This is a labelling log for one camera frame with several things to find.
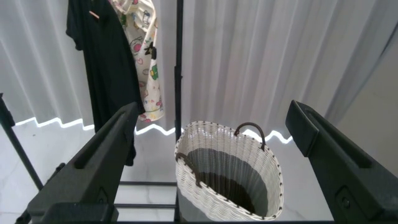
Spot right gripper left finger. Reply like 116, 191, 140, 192
27, 101, 140, 223

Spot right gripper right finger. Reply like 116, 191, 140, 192
285, 99, 398, 223

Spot black garment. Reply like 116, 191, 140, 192
65, 0, 146, 167

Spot cream printed garment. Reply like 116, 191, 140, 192
108, 0, 165, 123

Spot white laundry basket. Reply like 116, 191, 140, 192
174, 120, 284, 222

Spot black clothes rack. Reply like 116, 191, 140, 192
0, 0, 185, 223

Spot white curtain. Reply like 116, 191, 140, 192
0, 0, 398, 144

